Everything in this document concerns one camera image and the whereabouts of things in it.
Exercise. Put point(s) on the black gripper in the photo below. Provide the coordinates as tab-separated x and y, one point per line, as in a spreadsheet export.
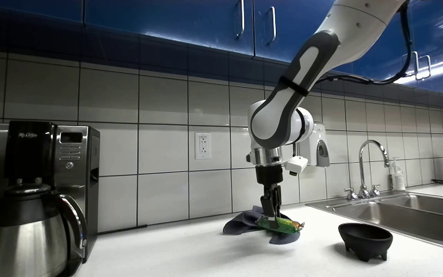
270	177

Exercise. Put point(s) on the green snack bar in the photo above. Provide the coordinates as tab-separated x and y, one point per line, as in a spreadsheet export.
279	224

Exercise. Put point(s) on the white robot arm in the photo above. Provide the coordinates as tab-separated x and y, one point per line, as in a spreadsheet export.
348	30

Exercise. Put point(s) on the black stone bowl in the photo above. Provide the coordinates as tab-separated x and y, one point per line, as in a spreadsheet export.
365	240

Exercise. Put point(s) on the dark blue cloth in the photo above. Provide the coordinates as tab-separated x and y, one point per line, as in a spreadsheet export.
247	221

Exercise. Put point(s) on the white soap dispenser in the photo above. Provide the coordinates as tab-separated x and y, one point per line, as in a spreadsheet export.
314	147

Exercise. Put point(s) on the clear soap bottle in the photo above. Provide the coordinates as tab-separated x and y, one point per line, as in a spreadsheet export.
397	177

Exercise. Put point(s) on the blue upper cabinets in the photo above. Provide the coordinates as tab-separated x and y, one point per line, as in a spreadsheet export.
271	29

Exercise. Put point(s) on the stainless steel double sink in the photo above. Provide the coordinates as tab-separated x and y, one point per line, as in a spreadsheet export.
413	213

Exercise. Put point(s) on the black steel coffee maker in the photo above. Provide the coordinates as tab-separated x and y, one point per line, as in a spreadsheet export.
74	169

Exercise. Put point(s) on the steel coffee carafe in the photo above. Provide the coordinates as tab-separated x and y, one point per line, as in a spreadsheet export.
42	233

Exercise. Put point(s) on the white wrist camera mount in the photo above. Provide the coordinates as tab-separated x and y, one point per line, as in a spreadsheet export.
296	164

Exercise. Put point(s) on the white wall outlet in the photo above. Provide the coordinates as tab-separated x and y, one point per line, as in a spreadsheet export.
202	144

